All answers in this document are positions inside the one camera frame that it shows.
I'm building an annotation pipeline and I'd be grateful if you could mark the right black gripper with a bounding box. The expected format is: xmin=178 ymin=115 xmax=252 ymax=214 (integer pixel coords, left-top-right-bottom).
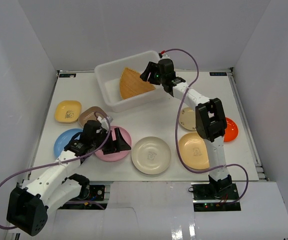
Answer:
xmin=140 ymin=62 xmax=166 ymax=86

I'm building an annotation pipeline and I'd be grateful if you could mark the pink round plate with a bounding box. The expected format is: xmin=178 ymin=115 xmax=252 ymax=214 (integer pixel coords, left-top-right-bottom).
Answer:
xmin=95 ymin=126 xmax=132 ymax=162

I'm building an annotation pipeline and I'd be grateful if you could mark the woven bamboo fan tray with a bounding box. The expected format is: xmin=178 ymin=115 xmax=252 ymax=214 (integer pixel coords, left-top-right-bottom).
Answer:
xmin=119 ymin=67 xmax=156 ymax=100

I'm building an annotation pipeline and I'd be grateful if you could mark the tan round plate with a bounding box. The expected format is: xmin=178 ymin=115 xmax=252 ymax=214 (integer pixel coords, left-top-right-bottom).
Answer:
xmin=178 ymin=132 xmax=210 ymax=170

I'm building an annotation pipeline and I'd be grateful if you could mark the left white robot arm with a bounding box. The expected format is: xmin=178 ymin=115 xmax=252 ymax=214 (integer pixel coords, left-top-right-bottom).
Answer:
xmin=6 ymin=119 xmax=131 ymax=237

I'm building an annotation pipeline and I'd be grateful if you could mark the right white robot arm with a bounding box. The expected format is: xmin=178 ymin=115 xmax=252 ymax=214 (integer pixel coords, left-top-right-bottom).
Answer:
xmin=140 ymin=58 xmax=232 ymax=200

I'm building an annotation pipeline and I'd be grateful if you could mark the white plastic bin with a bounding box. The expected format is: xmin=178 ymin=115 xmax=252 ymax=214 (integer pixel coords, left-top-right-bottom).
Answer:
xmin=94 ymin=50 xmax=166 ymax=113

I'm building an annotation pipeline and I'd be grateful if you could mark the cream round plate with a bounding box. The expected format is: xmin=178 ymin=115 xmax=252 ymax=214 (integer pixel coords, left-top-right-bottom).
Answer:
xmin=131 ymin=136 xmax=171 ymax=175

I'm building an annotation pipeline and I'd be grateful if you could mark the brown square plate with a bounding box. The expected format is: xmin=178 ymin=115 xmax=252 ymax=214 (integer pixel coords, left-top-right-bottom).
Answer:
xmin=78 ymin=106 xmax=108 ymax=128

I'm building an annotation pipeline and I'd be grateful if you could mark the blue round plate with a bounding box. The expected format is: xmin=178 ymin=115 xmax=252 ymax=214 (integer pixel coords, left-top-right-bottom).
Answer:
xmin=53 ymin=128 xmax=82 ymax=158

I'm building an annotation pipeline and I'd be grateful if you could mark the yellow square plate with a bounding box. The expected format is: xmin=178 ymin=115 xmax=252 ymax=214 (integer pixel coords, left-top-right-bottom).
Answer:
xmin=54 ymin=100 xmax=82 ymax=124

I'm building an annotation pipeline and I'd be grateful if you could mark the small floral cream plate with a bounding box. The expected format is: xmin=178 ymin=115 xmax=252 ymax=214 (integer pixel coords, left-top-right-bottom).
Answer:
xmin=179 ymin=107 xmax=196 ymax=131

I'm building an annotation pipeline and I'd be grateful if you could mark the orange round plate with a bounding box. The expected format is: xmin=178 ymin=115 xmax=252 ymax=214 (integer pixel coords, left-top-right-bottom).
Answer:
xmin=224 ymin=117 xmax=239 ymax=143

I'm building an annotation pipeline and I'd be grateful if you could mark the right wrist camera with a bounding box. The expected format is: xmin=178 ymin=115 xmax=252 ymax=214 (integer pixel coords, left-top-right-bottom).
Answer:
xmin=159 ymin=51 xmax=170 ymax=60

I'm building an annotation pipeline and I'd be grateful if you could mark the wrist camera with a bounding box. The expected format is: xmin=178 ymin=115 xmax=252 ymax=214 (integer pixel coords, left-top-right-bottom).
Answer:
xmin=96 ymin=116 xmax=113 ymax=124
xmin=159 ymin=51 xmax=170 ymax=60

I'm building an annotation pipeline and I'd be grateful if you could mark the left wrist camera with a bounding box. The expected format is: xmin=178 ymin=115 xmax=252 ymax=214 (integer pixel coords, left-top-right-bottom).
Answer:
xmin=96 ymin=116 xmax=113 ymax=124

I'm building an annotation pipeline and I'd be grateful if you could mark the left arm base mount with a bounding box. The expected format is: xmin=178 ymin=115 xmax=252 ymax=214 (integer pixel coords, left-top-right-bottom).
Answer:
xmin=62 ymin=185 xmax=107 ymax=210

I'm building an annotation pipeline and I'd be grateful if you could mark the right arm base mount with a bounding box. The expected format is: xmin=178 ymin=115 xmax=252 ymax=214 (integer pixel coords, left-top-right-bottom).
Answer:
xmin=188 ymin=183 xmax=242 ymax=213

